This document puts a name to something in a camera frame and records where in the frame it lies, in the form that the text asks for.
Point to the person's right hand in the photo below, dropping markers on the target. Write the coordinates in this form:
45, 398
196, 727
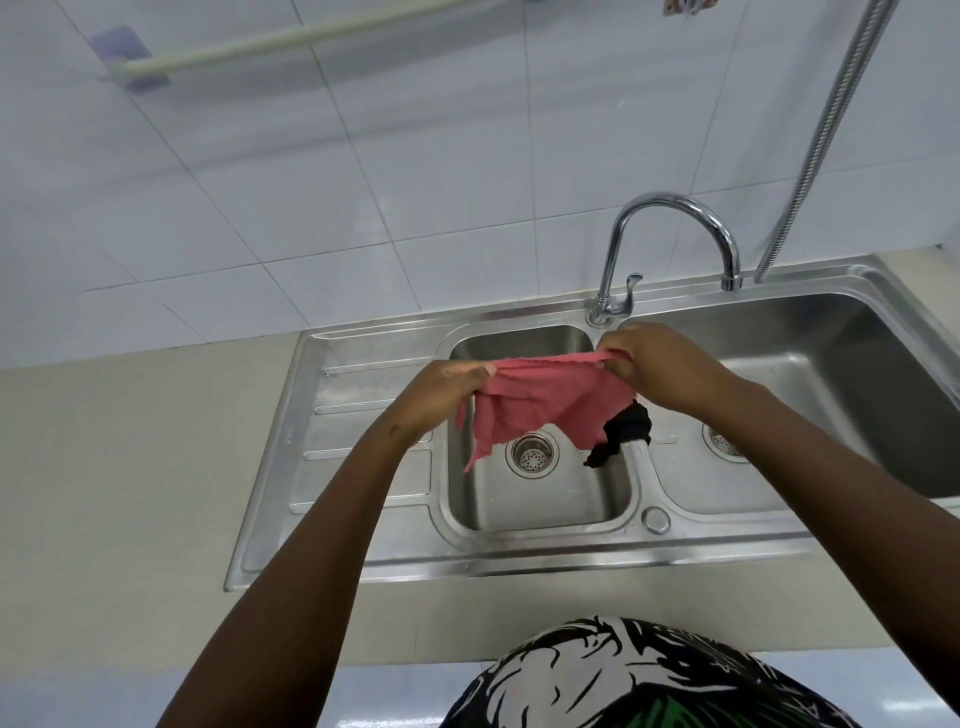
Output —
671, 371

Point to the pink cleaning cloth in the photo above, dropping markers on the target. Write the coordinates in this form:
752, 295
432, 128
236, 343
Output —
547, 409

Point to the stainless steel double sink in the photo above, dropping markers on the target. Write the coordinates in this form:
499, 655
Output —
600, 450

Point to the person's left thumb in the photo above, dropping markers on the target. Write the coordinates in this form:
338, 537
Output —
480, 369

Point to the wall hook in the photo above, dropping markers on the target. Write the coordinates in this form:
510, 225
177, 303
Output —
688, 6

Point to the black white patterned shirt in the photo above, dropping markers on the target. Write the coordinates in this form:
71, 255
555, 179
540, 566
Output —
645, 679

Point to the person's right fingers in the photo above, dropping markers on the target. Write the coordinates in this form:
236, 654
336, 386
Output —
616, 356

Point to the white towel rail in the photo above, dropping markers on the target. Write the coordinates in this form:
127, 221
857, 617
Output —
285, 41

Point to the chrome gooseneck faucet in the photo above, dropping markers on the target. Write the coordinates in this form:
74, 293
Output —
660, 247

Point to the person's left hand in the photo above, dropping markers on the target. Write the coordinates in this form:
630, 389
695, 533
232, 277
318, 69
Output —
437, 390

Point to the black cloth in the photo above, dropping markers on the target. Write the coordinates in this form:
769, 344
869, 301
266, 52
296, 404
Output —
621, 439

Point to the person's left forearm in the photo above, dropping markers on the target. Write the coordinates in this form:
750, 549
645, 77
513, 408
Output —
300, 570

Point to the person's right forearm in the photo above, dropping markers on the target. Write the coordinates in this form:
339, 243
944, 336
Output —
847, 517

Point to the round sink drain strainer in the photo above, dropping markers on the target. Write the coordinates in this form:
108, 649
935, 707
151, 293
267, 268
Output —
724, 442
532, 454

